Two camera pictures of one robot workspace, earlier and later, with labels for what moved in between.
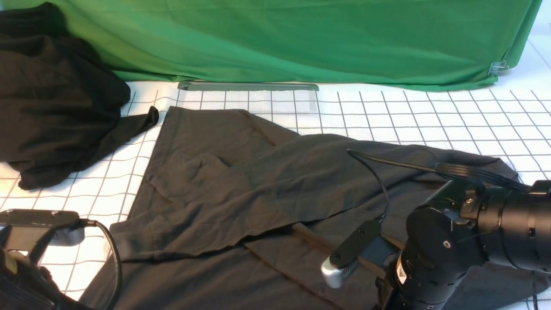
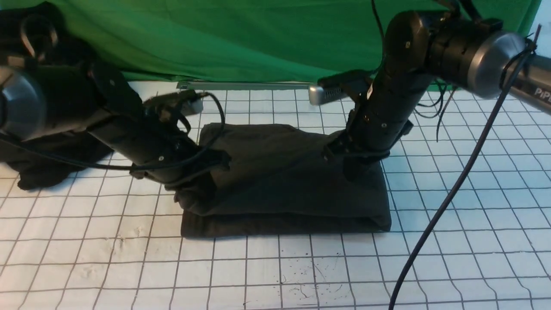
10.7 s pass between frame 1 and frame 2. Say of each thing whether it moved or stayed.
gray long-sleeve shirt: moved
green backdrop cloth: stayed
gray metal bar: stayed
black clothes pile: stayed
